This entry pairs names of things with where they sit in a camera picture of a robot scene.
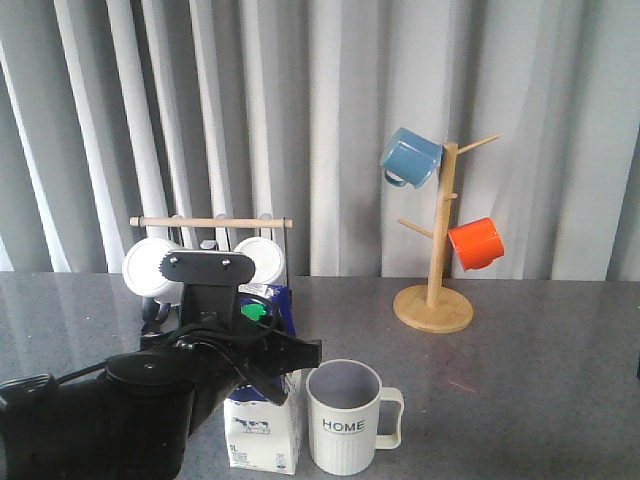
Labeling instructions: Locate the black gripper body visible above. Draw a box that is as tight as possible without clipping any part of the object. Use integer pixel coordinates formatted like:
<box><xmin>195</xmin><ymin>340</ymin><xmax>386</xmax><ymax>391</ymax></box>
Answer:
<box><xmin>160</xmin><ymin>250</ymin><xmax>322</xmax><ymax>400</ymax></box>

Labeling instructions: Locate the blue white milk carton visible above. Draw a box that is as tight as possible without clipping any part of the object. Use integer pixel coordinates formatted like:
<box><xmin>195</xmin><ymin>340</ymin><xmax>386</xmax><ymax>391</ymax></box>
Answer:
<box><xmin>224</xmin><ymin>283</ymin><xmax>304</xmax><ymax>475</ymax></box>

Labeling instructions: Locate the white HOME mug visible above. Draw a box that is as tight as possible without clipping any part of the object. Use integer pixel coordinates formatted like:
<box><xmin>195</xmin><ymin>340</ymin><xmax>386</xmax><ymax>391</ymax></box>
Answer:
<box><xmin>305</xmin><ymin>359</ymin><xmax>405</xmax><ymax>476</ymax></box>

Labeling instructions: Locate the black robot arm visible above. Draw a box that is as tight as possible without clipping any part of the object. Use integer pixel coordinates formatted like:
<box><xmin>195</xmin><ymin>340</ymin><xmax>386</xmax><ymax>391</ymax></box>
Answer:
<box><xmin>1</xmin><ymin>250</ymin><xmax>322</xmax><ymax>479</ymax></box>

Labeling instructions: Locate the white ribbed mug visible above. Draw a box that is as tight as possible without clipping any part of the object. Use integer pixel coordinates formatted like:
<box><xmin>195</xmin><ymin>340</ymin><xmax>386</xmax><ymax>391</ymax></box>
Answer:
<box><xmin>234</xmin><ymin>237</ymin><xmax>285</xmax><ymax>284</ymax></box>

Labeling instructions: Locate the white smiley mug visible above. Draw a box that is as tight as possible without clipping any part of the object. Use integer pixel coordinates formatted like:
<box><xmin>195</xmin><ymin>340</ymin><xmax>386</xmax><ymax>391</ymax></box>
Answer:
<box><xmin>122</xmin><ymin>238</ymin><xmax>183</xmax><ymax>324</ymax></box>

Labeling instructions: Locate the wooden mug tree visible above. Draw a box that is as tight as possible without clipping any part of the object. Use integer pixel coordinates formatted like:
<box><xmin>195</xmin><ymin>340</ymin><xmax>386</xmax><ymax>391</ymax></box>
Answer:
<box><xmin>393</xmin><ymin>135</ymin><xmax>499</xmax><ymax>334</ymax></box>

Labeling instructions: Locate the grey pleated curtain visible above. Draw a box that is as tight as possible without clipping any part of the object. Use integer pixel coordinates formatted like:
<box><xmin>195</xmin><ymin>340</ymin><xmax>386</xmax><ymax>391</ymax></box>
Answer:
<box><xmin>1</xmin><ymin>1</ymin><xmax>639</xmax><ymax>281</ymax></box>

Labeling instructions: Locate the blue enamel mug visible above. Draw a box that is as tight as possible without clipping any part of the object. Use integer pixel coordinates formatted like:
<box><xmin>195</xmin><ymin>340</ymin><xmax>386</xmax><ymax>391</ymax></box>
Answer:
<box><xmin>380</xmin><ymin>127</ymin><xmax>443</xmax><ymax>189</ymax></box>

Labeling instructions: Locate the orange mug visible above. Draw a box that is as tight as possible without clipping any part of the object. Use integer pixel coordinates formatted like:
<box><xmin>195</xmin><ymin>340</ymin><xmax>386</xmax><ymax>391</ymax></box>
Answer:
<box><xmin>448</xmin><ymin>217</ymin><xmax>505</xmax><ymax>271</ymax></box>

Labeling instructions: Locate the black wire mug rack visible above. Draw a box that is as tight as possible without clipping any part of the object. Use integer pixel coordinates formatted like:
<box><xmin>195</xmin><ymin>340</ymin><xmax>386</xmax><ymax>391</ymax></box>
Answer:
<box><xmin>129</xmin><ymin>215</ymin><xmax>295</xmax><ymax>351</ymax></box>

